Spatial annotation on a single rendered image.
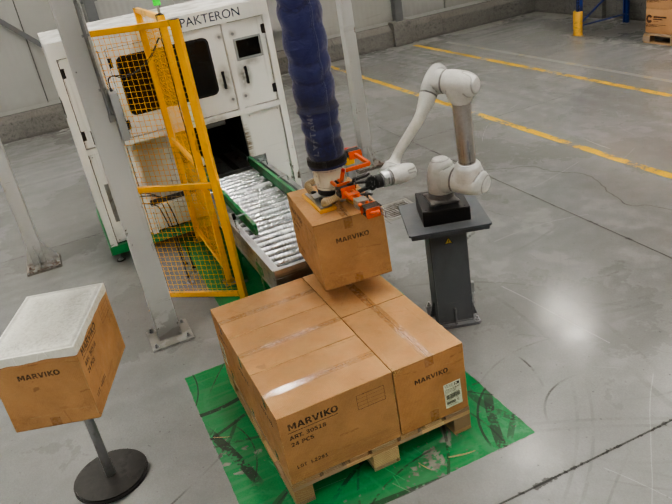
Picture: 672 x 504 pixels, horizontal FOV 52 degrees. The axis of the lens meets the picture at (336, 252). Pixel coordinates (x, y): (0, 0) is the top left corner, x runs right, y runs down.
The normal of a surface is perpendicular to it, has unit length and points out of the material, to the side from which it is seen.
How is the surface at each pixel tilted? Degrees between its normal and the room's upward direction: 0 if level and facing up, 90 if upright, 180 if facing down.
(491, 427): 0
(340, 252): 89
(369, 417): 90
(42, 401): 90
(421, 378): 90
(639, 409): 0
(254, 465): 0
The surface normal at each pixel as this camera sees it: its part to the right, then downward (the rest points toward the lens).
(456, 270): 0.05, 0.44
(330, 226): 0.29, 0.37
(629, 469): -0.16, -0.89
